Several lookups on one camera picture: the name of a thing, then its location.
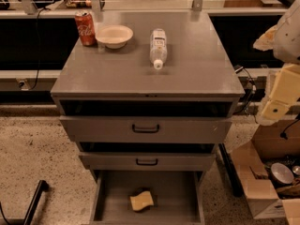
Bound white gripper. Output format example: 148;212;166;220
253;25;300;121

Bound yellow sponge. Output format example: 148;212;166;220
130;190;154;212

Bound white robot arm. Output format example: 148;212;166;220
253;0;300;126

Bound grey drawer cabinet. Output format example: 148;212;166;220
50;9;246;225

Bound grey bottom drawer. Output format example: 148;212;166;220
89;171;204;225

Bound grey drawer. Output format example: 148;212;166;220
89;171;204;225
61;100;232;143
79;142;215;172

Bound grey middle drawer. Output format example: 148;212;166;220
79;142;215;172

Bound grey top drawer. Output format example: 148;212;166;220
61;100;232;143

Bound cardboard box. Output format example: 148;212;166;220
231;120;300;225

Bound silver bowl in box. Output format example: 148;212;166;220
271;163;294;185

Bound clear plastic bottle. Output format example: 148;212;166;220
149;28;168;70

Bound white bowl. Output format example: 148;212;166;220
96;25;133;49

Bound red cola can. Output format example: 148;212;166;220
75;11;97;46

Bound black metal stand leg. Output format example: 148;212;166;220
0;180;49;225

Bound black cables on right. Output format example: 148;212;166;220
233;65;259;115

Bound black drawer handle top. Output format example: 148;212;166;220
131;124;160;134

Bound black drawer handle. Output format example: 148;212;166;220
131;124;160;134
135;158;158;166

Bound black drawer handle middle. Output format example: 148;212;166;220
135;158;158;166

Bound black cable on left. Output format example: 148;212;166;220
28;7;51;91

